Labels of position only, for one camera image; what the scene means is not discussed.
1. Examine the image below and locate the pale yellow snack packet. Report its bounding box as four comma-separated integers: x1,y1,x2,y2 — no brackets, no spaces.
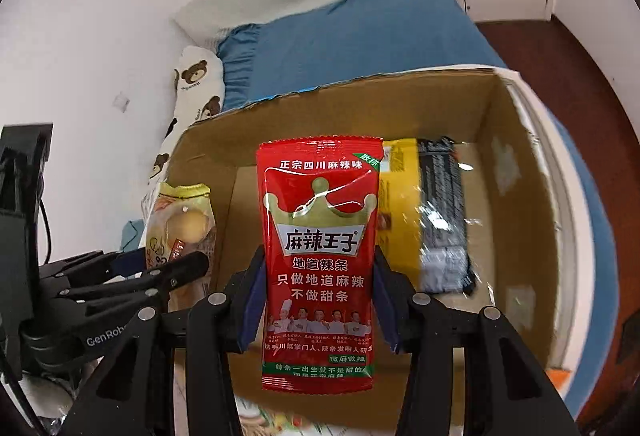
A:
142,181,218,312

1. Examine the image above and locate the bear print pillow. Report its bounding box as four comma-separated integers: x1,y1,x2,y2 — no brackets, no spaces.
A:
142,45,226,217

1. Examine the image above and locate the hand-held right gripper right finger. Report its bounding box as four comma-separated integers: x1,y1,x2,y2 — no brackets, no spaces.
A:
374,246,583,436

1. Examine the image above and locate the red crown print snack packet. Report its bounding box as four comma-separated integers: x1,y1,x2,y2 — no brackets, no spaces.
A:
256,136,385,393

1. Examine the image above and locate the yellow and black snack packet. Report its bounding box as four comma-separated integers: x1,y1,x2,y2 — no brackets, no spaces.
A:
377,137,478,297

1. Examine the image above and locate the orange packet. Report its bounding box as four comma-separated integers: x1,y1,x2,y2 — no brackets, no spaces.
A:
545,356,574,389

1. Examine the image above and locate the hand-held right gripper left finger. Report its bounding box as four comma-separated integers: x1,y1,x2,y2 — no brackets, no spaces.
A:
60,243,268,436

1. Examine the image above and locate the cardboard box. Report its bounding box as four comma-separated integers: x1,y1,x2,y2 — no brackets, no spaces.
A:
160,65,587,409

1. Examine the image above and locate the blue bed sheet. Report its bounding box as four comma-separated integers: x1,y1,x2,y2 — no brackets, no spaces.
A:
120,0,623,424

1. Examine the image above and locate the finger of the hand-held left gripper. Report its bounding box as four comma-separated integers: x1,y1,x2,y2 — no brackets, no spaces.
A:
37,249,153,289
60,251,211,313

